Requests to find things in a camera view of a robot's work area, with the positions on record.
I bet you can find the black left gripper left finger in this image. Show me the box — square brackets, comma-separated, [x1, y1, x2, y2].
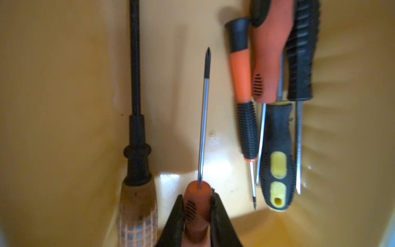
[156, 195, 185, 247]

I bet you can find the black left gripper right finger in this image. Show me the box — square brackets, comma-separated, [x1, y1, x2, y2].
[210, 189, 243, 247]

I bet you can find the wooden handle black screwdriver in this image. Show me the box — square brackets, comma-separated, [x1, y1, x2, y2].
[118, 1, 157, 247]

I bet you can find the yellow storage box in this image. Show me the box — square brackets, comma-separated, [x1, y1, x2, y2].
[1, 1, 395, 247]

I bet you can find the slim orange precision screwdriver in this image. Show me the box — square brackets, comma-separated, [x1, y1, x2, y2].
[225, 17, 259, 208]

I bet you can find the orange black medium screwdriver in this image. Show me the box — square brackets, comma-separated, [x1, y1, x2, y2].
[250, 0, 295, 184]

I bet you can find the short black yellow screwdriver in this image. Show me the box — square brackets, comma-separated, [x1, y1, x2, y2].
[260, 101, 297, 212]

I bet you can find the black ribbed screwdriver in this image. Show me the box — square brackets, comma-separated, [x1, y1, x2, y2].
[286, 0, 321, 194]

